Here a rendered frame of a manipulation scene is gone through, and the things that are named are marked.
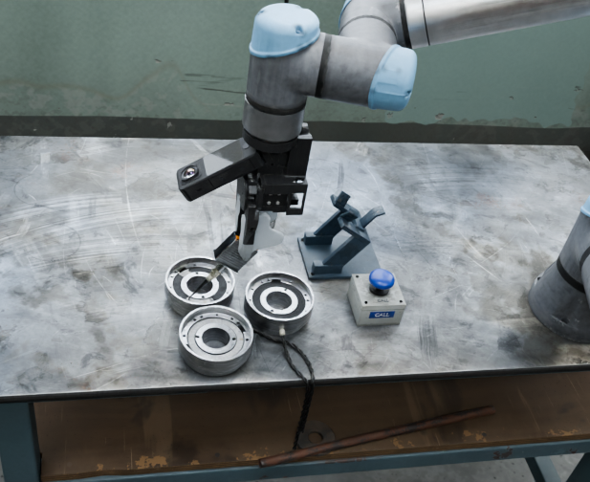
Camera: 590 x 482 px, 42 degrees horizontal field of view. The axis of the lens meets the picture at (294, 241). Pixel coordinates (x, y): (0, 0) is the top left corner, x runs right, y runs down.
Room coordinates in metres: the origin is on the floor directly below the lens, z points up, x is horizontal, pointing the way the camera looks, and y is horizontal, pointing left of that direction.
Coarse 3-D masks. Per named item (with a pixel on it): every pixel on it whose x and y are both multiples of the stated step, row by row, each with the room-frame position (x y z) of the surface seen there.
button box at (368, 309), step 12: (360, 276) 0.90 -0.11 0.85; (348, 288) 0.91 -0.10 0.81; (360, 288) 0.88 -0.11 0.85; (372, 288) 0.88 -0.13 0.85; (396, 288) 0.89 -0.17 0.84; (360, 300) 0.85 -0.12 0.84; (372, 300) 0.86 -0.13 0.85; (384, 300) 0.86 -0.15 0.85; (396, 300) 0.87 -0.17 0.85; (360, 312) 0.84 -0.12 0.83; (372, 312) 0.85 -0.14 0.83; (384, 312) 0.85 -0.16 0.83; (396, 312) 0.86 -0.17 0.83; (360, 324) 0.84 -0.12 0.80; (372, 324) 0.85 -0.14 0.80; (384, 324) 0.85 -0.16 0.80
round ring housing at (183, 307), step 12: (180, 264) 0.87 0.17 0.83; (192, 264) 0.88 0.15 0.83; (204, 264) 0.88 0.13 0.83; (216, 264) 0.88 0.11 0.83; (168, 276) 0.84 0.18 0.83; (192, 276) 0.85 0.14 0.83; (204, 276) 0.86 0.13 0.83; (228, 276) 0.86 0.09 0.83; (168, 288) 0.81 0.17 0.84; (192, 288) 0.85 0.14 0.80; (204, 288) 0.86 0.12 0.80; (216, 288) 0.84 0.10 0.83; (228, 288) 0.84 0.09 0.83; (168, 300) 0.80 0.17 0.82; (180, 300) 0.79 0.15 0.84; (216, 300) 0.80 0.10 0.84; (228, 300) 0.81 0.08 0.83; (180, 312) 0.79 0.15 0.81
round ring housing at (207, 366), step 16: (192, 320) 0.76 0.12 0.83; (240, 320) 0.78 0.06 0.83; (208, 336) 0.75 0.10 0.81; (224, 336) 0.76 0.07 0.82; (192, 352) 0.69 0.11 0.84; (208, 352) 0.71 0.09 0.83; (224, 352) 0.71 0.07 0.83; (240, 352) 0.72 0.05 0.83; (192, 368) 0.70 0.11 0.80; (208, 368) 0.69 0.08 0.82; (224, 368) 0.69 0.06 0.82
